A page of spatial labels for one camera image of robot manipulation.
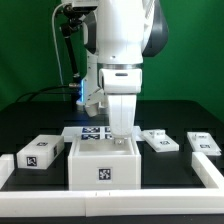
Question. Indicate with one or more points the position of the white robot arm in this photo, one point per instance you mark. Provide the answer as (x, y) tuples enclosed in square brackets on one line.
[(118, 35)]

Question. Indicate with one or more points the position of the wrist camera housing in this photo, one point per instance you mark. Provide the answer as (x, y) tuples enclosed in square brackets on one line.
[(96, 103)]

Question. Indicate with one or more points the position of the white marker base plate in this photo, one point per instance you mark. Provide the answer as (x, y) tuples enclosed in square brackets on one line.
[(87, 133)]

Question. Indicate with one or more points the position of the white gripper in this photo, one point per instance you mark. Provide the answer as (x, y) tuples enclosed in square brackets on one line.
[(121, 88)]

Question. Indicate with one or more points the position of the white cabinet top block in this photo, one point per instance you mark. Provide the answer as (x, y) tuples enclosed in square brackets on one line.
[(40, 152)]

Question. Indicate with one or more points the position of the white cabinet door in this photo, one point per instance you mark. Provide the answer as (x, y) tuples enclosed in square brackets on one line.
[(203, 142), (159, 140)]

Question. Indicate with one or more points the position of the white workspace border frame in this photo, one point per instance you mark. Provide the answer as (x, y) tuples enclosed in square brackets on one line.
[(206, 200)]

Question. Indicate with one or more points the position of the white cabinet body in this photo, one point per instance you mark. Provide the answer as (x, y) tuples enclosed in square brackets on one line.
[(104, 165)]

